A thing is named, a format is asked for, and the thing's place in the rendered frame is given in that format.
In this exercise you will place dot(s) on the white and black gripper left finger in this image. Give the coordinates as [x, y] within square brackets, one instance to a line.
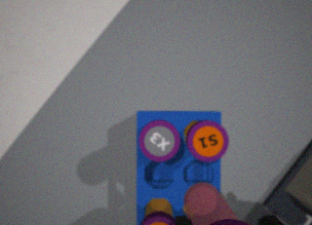
[182, 220]

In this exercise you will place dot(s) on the blue tube rack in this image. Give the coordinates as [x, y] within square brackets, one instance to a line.
[151, 174]

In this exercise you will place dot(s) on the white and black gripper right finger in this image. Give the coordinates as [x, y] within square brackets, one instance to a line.
[269, 220]

